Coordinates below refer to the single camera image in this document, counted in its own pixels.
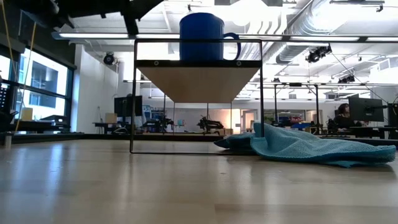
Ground large black ceiling spotlight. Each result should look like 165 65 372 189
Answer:
305 45 333 64

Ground small black ceiling spotlight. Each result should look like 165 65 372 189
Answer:
338 74 356 84

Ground yellow cable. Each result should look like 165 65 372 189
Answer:
0 0 39 133

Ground black ceiling camera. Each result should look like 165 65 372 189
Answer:
103 52 116 66

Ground black pole stand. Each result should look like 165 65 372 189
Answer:
272 81 320 135

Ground black-framed wooden shelf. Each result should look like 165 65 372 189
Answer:
129 38 265 156

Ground black window frame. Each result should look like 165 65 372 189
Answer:
0 46 77 134

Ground blue mug with handle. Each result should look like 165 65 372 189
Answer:
179 12 242 62

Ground black monitor on arm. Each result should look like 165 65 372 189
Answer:
348 96 388 123

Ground small background table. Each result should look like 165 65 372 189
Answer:
92 121 125 135

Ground teal microfibre cloth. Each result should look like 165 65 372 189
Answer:
213 122 397 169

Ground silver ventilation duct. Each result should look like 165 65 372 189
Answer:
275 0 333 65

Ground person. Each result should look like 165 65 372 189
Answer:
333 103 363 131

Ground long ceiling light strip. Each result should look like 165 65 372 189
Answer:
51 30 398 44

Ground black perforated panel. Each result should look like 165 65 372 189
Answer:
0 86 9 113

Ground long black desk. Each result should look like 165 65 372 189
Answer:
317 126 398 147

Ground black monitor on stand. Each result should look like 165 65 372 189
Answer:
114 95 144 118

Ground black desk by window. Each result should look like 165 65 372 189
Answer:
14 114 71 134

